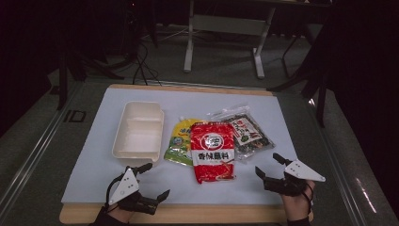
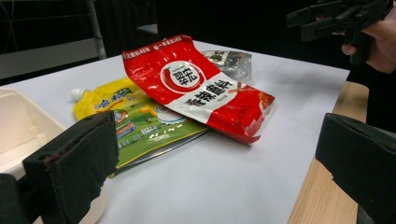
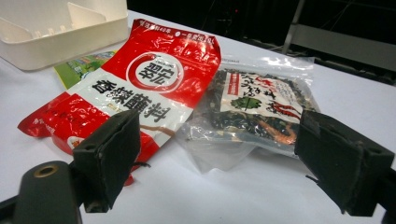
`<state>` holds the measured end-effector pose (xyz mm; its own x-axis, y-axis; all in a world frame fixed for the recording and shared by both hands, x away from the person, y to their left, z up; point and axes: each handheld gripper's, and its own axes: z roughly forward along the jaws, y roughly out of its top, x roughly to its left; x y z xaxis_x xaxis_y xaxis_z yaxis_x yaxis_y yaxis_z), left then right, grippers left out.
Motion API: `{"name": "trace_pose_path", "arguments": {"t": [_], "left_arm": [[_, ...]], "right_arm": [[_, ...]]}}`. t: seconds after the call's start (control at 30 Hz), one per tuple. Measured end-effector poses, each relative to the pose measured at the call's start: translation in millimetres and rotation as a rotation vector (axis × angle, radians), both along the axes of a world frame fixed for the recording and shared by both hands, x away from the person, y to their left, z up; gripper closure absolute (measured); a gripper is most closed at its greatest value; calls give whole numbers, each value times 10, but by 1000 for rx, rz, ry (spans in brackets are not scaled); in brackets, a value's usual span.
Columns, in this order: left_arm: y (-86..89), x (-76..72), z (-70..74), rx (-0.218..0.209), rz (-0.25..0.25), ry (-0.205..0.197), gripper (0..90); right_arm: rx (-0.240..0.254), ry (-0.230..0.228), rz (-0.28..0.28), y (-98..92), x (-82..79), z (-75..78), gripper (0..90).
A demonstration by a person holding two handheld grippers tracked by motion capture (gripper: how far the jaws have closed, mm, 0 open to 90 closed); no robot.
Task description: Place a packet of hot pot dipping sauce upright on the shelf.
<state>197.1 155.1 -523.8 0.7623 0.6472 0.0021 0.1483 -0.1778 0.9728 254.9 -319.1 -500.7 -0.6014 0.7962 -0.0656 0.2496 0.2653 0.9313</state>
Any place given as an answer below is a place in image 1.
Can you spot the white metal desk frame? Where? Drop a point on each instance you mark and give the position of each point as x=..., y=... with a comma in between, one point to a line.
x=229, y=25

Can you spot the yellow green spouted pouch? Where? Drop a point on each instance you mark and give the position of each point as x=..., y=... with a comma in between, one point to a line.
x=179, y=141

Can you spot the person's right hand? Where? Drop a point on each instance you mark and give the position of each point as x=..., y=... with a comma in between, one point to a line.
x=296, y=207

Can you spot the dark metal stand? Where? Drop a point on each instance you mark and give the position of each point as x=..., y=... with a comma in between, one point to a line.
x=62, y=81

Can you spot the person's left hand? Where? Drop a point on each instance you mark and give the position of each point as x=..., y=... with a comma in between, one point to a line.
x=120, y=216

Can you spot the white plastic divided container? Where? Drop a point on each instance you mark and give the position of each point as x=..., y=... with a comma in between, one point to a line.
x=138, y=138

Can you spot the red seasoning packet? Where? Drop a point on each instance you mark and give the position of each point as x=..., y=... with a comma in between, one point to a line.
x=213, y=141

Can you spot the clear dried seaweed packet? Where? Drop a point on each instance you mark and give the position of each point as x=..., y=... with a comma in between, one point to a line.
x=251, y=135

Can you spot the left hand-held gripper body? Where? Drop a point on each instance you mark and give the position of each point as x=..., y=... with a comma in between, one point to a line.
x=125, y=186

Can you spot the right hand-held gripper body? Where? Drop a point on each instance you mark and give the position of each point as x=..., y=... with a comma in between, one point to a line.
x=298, y=172

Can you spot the black chair frame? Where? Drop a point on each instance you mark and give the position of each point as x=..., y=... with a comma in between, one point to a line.
x=320, y=94

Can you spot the white table mat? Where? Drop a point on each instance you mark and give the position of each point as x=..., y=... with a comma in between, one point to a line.
x=94, y=163

